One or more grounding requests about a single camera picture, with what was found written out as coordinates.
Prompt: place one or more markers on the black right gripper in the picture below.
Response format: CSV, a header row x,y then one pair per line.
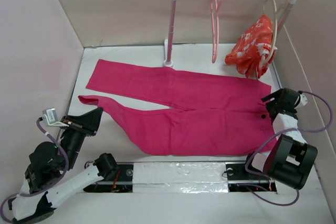
x,y
272,95

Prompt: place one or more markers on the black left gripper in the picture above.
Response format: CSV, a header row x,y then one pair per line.
x,y
88,123

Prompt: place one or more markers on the pink trousers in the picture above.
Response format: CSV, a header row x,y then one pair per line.
x,y
171,112

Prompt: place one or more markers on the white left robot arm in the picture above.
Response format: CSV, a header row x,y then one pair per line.
x,y
42,191

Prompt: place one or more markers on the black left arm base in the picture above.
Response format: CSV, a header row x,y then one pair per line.
x,y
122,182

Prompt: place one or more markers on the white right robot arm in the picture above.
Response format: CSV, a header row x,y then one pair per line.
x,y
291,159

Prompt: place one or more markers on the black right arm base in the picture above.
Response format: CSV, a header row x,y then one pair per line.
x,y
239,180

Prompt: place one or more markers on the beige wooden hanger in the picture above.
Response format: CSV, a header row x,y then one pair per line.
x,y
274,22

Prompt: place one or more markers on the pink plastic hanger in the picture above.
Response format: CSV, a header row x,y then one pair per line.
x,y
214,7

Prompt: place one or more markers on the orange floral garment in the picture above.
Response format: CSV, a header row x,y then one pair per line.
x,y
254,52

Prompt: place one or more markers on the metal rail left edge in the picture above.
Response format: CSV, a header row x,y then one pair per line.
x,y
66,111

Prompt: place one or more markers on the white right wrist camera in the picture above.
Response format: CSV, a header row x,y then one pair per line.
x,y
302,100

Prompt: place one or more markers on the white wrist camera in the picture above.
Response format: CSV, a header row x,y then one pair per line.
x,y
302,100
50,118

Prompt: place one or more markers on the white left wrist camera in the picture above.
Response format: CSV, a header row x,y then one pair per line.
x,y
50,118

